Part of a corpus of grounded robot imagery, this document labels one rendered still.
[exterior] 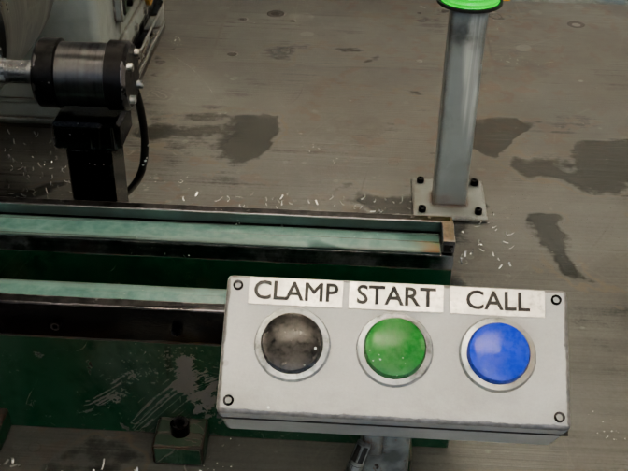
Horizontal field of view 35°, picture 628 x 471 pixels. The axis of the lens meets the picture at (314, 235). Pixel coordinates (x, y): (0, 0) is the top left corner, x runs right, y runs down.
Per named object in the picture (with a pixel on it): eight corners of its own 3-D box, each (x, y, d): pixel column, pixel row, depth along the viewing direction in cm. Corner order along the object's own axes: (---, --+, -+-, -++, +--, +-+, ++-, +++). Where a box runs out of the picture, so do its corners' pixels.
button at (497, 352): (463, 387, 49) (468, 379, 48) (463, 328, 50) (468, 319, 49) (525, 391, 49) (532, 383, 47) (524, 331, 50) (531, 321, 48)
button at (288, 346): (261, 377, 50) (258, 369, 48) (265, 319, 51) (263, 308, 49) (321, 380, 49) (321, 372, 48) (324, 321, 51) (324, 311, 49)
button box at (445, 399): (224, 430, 53) (212, 412, 48) (235, 300, 55) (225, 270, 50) (552, 447, 52) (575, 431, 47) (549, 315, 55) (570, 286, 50)
